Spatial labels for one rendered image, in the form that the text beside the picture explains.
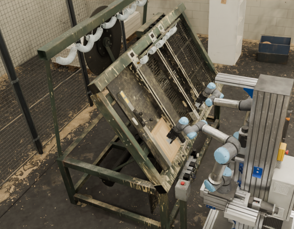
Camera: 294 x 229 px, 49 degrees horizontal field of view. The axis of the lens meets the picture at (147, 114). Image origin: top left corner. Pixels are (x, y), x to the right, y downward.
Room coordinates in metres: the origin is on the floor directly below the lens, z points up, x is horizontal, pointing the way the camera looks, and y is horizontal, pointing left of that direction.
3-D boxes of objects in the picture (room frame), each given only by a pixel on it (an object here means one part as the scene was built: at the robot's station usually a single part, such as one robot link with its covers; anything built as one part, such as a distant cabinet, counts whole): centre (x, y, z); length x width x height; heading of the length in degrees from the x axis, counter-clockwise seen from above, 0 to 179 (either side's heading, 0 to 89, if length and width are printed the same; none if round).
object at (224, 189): (1.94, -0.62, 1.09); 0.15 x 0.15 x 0.10
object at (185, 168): (2.55, -0.43, 0.69); 0.50 x 0.14 x 0.24; 152
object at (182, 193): (2.13, -0.28, 0.84); 0.12 x 0.12 x 0.18; 62
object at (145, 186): (3.45, -0.02, 0.41); 2.20 x 1.38 x 0.83; 152
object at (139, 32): (4.21, -0.19, 1.38); 0.70 x 0.15 x 0.85; 152
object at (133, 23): (7.59, 0.97, 0.28); 2.45 x 1.03 x 0.56; 150
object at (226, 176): (1.94, -0.61, 1.20); 0.13 x 0.12 x 0.14; 125
